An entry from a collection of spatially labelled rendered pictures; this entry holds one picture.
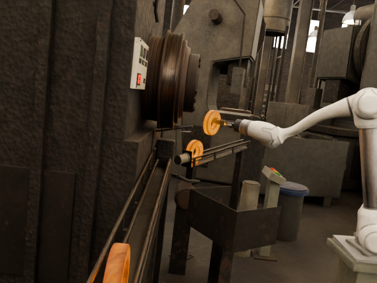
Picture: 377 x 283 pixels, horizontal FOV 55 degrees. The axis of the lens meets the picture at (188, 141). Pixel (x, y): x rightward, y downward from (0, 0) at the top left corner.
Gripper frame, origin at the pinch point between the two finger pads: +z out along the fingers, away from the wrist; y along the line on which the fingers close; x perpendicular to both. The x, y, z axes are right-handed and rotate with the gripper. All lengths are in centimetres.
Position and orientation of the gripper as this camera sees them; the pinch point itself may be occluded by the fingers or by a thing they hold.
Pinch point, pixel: (212, 119)
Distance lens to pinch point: 222.3
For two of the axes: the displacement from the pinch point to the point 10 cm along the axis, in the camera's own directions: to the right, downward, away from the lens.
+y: 5.8, -0.4, 8.2
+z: -8.0, -2.2, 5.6
